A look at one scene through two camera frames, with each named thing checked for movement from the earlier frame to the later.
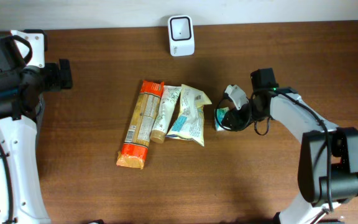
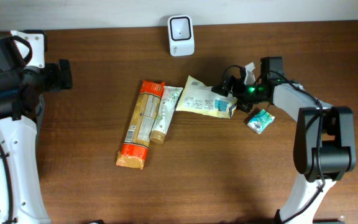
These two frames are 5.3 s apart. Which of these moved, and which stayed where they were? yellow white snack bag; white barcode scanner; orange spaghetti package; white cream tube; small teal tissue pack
Moved: yellow white snack bag; small teal tissue pack
Stayed: white cream tube; white barcode scanner; orange spaghetti package
